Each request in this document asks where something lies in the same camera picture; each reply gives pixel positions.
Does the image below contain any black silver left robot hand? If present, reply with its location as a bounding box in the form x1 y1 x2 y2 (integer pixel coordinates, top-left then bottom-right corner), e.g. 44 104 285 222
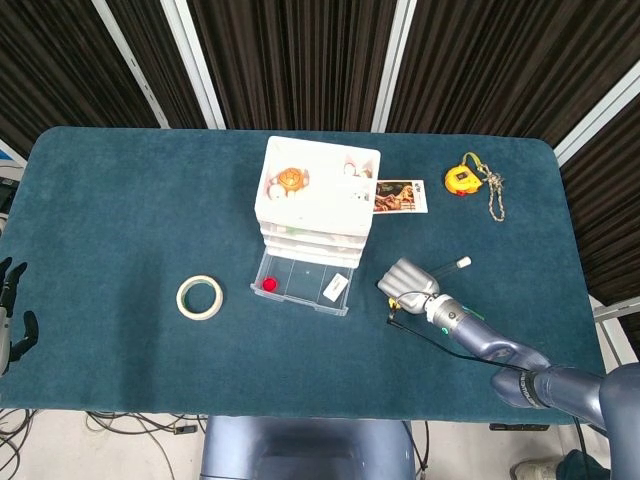
0 257 40 376

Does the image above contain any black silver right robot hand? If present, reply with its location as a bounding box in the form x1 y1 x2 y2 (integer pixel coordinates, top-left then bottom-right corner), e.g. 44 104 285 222
376 258 441 315

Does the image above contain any clear drawer with red cap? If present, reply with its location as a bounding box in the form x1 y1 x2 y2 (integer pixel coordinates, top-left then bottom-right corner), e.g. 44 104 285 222
249 249 356 318

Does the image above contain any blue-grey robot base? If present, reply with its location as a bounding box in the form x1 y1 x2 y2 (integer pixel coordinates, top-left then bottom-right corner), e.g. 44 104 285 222
199 414 416 480

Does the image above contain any clear drawer with die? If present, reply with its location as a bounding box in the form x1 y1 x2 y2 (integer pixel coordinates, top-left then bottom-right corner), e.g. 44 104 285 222
259 221 370 239

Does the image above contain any white plastic drawer cabinet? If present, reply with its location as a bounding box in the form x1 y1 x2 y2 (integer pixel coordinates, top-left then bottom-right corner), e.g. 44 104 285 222
253 135 381 261

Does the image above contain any clear plastic drawer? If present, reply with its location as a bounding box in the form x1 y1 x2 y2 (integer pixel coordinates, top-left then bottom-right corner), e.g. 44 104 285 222
262 234 364 251

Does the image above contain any clear test tube white cap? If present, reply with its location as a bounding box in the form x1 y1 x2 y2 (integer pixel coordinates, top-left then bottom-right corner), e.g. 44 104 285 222
432 256 473 279

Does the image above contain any small white eraser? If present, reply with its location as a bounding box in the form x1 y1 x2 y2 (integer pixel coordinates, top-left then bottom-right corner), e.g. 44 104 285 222
322 273 349 301

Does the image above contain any printed photo card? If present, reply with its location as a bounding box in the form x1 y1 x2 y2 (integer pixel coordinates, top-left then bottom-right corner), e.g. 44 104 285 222
372 179 430 215

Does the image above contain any yellow tape measure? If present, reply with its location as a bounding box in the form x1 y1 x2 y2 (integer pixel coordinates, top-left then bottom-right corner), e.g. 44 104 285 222
444 152 489 197

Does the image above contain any orange turtle toy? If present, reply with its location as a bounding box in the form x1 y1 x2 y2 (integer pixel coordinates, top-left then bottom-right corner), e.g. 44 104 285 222
272 168 310 194

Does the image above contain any teal table cloth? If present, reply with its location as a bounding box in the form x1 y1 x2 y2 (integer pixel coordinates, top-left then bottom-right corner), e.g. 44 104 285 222
0 125 614 425

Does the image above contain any beige masking tape roll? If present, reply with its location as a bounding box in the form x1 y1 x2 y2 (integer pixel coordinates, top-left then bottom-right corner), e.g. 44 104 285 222
175 274 224 321

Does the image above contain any dark green fabric bundle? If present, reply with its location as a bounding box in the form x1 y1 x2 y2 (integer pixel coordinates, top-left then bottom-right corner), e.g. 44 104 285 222
564 448 612 480

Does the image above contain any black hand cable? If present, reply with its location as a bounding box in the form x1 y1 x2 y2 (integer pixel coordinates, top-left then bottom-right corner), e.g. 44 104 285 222
387 309 606 436

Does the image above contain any beige braided rope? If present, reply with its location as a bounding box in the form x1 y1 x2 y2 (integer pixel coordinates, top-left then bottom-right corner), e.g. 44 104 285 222
478 167 506 223

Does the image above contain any floor cable bundle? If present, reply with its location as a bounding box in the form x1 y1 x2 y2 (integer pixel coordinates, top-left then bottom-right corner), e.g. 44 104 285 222
0 407 211 480

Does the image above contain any white metal frame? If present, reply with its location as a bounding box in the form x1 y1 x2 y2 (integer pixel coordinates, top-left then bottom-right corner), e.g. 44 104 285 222
592 294 640 374

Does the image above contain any white wall strip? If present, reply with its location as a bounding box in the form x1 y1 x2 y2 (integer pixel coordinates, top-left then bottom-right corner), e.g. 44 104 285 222
370 0 419 134
92 0 171 129
160 0 227 130
553 64 640 166

